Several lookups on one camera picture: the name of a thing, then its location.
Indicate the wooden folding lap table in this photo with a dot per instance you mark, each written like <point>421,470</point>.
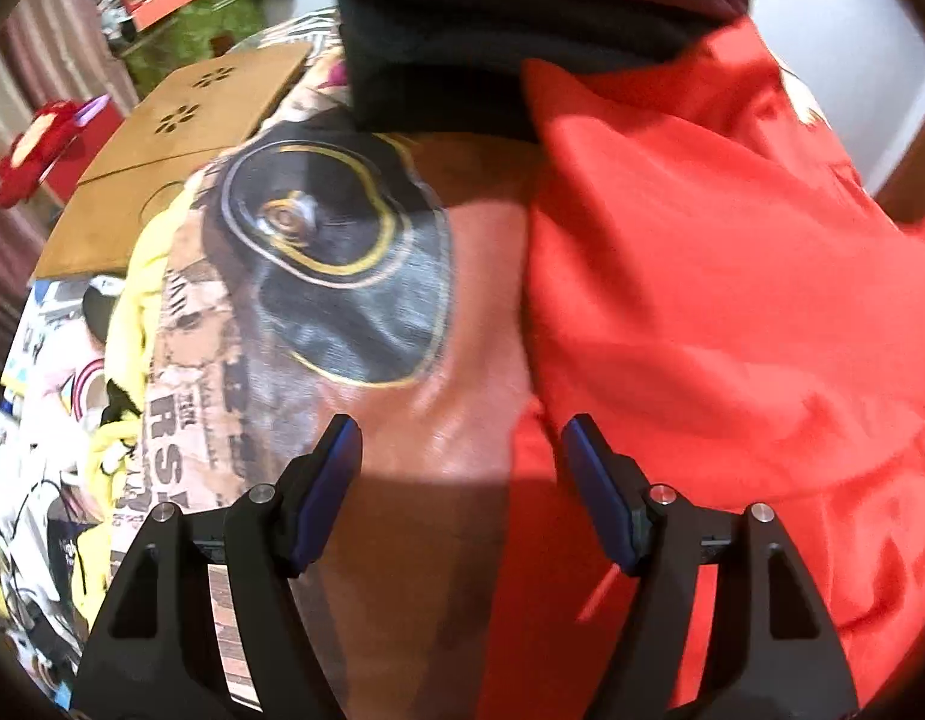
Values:
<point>169,142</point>

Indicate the green patterned cloth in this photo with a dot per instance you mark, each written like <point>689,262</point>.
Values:
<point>192,37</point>

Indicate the striped curtain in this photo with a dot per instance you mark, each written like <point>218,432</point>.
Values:
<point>49,37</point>

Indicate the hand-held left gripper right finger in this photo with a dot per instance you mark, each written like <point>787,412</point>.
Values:
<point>601,495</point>

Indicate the yellow cloth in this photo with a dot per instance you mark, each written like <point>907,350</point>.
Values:
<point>136,300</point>

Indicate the dark grey folded cloth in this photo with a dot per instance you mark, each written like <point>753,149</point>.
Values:
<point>447,45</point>

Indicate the pile of printed papers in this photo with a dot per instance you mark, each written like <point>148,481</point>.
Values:
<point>42,405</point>

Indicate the red garment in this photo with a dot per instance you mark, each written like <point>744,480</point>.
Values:
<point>695,277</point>

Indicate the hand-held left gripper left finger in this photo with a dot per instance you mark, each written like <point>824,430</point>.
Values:
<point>327,495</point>

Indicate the printed blanket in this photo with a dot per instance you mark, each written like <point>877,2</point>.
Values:
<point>342,270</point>

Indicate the red box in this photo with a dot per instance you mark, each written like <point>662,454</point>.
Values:
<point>94,142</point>

